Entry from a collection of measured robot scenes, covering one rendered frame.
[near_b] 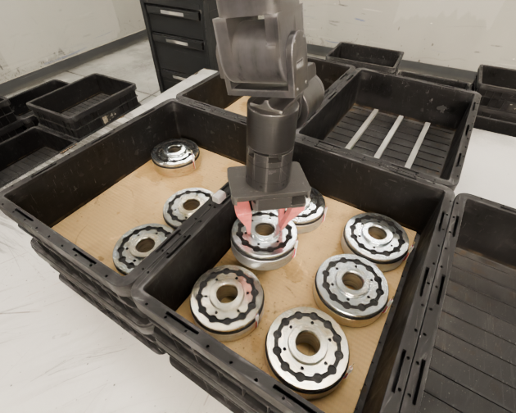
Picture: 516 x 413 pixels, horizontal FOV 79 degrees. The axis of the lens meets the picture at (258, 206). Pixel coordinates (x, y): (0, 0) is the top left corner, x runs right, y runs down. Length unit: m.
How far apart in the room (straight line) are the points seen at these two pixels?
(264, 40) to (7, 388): 0.63
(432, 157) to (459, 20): 2.88
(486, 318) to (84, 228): 0.66
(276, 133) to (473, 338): 0.39
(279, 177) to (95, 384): 0.45
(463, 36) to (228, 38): 3.42
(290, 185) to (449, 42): 3.36
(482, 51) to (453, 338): 3.35
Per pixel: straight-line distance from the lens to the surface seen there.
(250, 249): 0.45
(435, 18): 3.65
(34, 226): 0.53
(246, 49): 0.32
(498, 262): 0.65
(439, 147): 0.88
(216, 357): 0.35
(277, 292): 0.49
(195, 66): 2.12
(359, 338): 0.48
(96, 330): 0.67
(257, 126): 0.34
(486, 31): 3.68
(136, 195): 0.67
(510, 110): 2.07
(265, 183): 0.38
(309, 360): 0.41
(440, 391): 0.49
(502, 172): 1.13
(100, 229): 0.63
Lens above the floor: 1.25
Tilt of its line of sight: 45 degrees down
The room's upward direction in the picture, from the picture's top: straight up
